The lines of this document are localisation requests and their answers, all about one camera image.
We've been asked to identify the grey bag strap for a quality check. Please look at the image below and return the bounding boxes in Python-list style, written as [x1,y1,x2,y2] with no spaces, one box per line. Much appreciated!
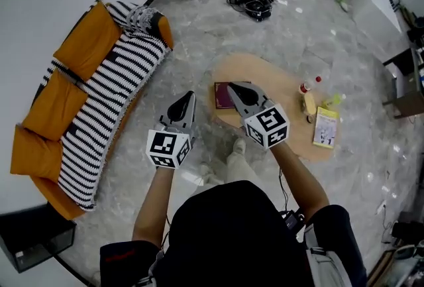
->
[303,224,352,287]

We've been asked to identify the white flat board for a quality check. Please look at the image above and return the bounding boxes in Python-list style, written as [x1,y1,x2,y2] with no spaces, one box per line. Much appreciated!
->
[359,0,403,34]

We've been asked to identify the clear bottle with red cap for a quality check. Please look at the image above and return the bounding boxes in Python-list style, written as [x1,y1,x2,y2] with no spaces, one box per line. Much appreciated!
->
[306,76,323,93]

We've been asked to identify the light wooden table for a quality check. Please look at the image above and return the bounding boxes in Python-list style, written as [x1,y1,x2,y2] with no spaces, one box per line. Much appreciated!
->
[207,52,343,162]

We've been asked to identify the person's white shoe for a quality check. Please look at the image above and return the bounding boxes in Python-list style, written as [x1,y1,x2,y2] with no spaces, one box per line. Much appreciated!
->
[232,137,248,154]

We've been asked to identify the person's black shirt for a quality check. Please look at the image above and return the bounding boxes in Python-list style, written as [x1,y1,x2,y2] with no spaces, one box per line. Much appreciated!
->
[99,179,368,287]

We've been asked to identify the person's beige trousers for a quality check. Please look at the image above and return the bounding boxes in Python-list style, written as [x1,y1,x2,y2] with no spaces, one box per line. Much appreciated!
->
[198,149,264,189]

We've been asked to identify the pale yellow oblong object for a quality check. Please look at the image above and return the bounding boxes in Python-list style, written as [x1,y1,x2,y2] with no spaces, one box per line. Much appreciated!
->
[302,91,318,116]

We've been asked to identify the person's right forearm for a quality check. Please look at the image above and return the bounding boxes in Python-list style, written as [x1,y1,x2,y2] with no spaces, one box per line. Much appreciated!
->
[270,141,331,224]

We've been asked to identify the yellow green bottle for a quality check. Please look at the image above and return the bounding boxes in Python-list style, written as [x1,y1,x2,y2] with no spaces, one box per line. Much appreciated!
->
[321,93,347,111]

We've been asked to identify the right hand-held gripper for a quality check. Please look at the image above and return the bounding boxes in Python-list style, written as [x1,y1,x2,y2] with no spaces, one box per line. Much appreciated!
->
[227,81,290,151]

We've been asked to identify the small black belt device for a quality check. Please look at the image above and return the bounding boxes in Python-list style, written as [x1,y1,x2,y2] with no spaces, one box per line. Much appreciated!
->
[280,209,306,231]

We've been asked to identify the yellow white booklet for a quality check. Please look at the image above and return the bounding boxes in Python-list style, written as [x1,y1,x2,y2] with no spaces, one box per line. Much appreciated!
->
[311,105,341,150]

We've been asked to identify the orange sofa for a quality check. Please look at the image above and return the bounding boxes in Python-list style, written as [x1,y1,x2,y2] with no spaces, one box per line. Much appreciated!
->
[9,0,175,222]

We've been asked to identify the dark red book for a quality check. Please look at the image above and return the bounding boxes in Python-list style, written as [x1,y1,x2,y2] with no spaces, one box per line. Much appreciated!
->
[213,81,252,110]

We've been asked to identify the person's left forearm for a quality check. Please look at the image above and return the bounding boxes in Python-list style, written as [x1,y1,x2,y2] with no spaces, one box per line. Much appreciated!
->
[131,164,176,244]

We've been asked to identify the black box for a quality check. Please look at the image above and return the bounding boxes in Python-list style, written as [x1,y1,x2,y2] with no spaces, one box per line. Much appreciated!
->
[0,202,78,274]

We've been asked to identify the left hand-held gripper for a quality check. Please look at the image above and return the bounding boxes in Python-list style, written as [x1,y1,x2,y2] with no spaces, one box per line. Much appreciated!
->
[145,90,197,170]

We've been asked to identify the orange sofa cushion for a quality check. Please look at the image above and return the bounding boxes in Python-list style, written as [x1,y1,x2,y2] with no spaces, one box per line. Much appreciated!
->
[21,68,89,143]
[9,125,64,184]
[52,2,123,83]

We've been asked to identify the black white striped blanket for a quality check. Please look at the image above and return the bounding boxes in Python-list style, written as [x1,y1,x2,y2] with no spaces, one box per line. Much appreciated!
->
[41,0,173,213]

